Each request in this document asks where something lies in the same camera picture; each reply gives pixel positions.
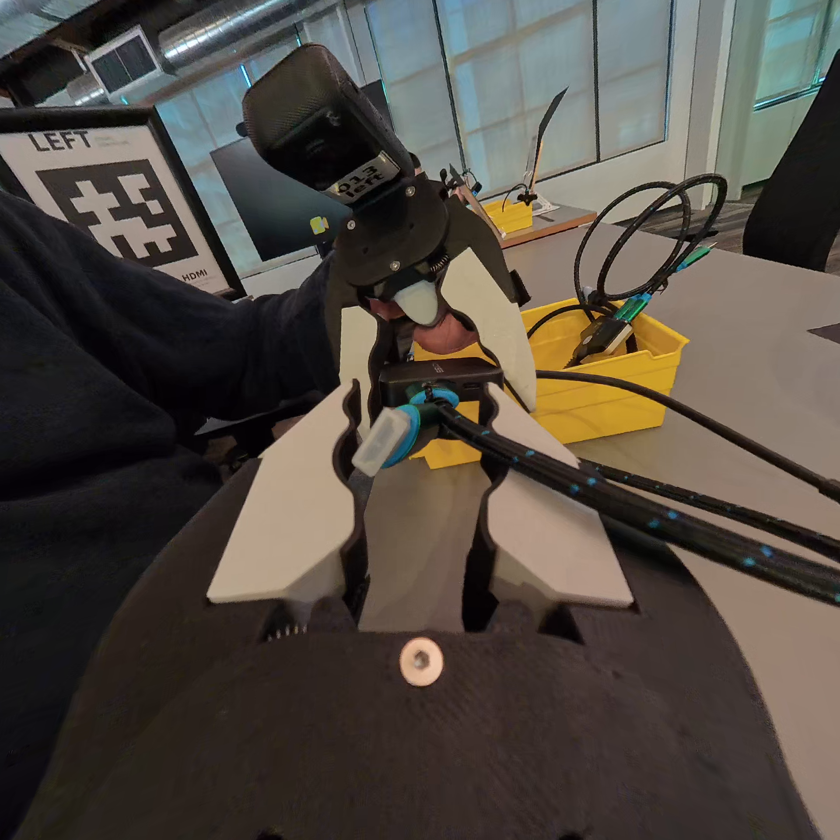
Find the black monitor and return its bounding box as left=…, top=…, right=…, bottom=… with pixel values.
left=210, top=134, right=355, bottom=263

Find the silver ventilation duct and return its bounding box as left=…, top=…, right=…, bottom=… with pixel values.
left=66, top=0, right=368, bottom=106

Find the thin black tilted panel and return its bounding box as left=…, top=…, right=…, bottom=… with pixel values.
left=525, top=85, right=571, bottom=214

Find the thin braided hdmi cable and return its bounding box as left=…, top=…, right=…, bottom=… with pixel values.
left=351, top=386, right=840, bottom=608

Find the yellow plastic bin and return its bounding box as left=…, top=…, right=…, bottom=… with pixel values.
left=410, top=298, right=690, bottom=470

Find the person's left hand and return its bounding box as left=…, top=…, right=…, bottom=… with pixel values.
left=411, top=314, right=483, bottom=361

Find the person's dark sweater torso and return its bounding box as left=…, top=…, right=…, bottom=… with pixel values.
left=0, top=453, right=224, bottom=840

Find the person's left forearm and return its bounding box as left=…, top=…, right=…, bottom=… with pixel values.
left=0, top=190, right=343, bottom=503

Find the framed black white marker sign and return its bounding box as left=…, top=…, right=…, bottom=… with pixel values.
left=0, top=105, right=248, bottom=301

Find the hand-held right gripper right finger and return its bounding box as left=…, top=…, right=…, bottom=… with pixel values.
left=462, top=386, right=636, bottom=631

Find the small yellow bin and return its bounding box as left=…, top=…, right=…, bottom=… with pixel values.
left=481, top=199, right=536, bottom=235

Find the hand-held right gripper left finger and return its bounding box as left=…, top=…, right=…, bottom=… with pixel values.
left=205, top=379, right=371, bottom=627

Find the air vent grille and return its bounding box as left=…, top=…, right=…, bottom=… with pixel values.
left=84, top=26, right=164, bottom=94

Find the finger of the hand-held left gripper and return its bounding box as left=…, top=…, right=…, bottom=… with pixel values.
left=339, top=305, right=416, bottom=421
left=441, top=248, right=539, bottom=413

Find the translucent plug cap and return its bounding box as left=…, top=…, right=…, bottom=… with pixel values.
left=351, top=406, right=403, bottom=478

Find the black office chair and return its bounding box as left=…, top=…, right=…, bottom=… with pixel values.
left=743, top=52, right=840, bottom=271

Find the thick braided hdmi cable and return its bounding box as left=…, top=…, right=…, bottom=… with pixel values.
left=591, top=172, right=729, bottom=309
left=573, top=182, right=693, bottom=326

